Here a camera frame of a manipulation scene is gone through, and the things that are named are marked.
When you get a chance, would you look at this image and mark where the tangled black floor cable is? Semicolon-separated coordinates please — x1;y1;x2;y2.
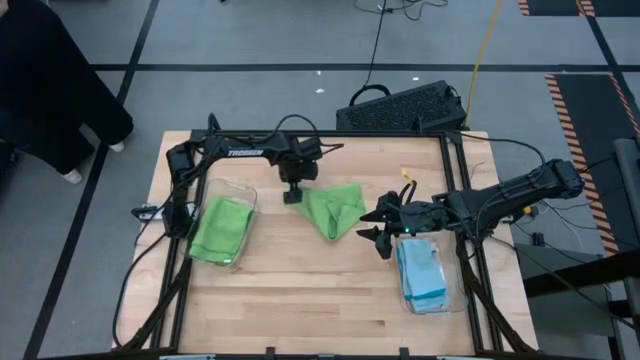
353;0;450;23

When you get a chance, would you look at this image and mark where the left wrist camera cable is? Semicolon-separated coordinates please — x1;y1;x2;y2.
264;113;346;151

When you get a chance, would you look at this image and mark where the black crossbeam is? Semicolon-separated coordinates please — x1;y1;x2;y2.
522;248;640;299

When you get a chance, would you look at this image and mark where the silver arm base bracket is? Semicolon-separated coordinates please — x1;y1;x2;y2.
132;203;169;222

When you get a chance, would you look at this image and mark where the clear plastic basket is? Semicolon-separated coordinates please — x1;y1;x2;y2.
393;221;470;315
187;178;260;268

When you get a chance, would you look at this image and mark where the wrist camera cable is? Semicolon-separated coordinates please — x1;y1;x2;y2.
264;113;346;151
396;179;417;204

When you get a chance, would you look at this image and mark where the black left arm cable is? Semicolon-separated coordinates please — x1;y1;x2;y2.
112;232;171;349

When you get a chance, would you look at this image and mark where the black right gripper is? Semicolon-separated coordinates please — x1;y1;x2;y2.
355;191;448;260

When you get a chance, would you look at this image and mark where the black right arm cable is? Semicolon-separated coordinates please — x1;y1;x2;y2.
459;132;547;174

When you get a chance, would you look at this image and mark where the black metal table frame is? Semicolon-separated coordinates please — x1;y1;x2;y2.
112;112;541;360

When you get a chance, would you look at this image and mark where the yellow floor cable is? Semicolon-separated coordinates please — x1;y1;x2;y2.
464;0;505;126

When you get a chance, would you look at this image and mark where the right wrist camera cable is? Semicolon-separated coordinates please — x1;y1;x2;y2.
396;179;417;204

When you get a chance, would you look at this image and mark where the person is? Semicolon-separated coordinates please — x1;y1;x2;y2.
0;0;135;185

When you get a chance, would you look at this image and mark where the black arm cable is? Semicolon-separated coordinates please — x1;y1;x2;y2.
112;232;171;349
459;132;547;174

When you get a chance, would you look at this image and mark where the black hazard-striped floor mat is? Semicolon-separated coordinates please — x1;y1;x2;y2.
517;0;640;19
544;72;640;256

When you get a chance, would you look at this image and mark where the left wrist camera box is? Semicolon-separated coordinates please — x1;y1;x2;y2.
298;137;324;162

